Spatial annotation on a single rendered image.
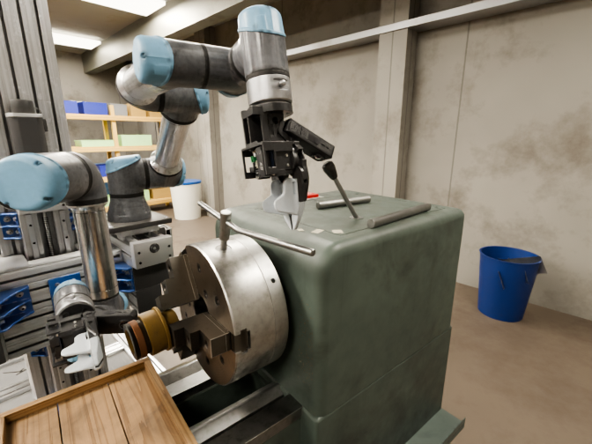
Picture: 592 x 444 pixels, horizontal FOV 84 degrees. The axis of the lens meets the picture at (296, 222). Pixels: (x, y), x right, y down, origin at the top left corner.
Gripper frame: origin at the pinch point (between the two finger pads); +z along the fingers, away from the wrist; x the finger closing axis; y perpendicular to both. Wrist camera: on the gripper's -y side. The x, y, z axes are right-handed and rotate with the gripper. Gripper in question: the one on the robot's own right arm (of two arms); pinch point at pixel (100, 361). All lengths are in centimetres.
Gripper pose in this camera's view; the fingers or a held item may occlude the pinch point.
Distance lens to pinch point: 72.3
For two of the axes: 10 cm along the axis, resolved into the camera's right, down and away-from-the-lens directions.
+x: 0.1, -9.7, -2.5
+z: 6.0, 2.0, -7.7
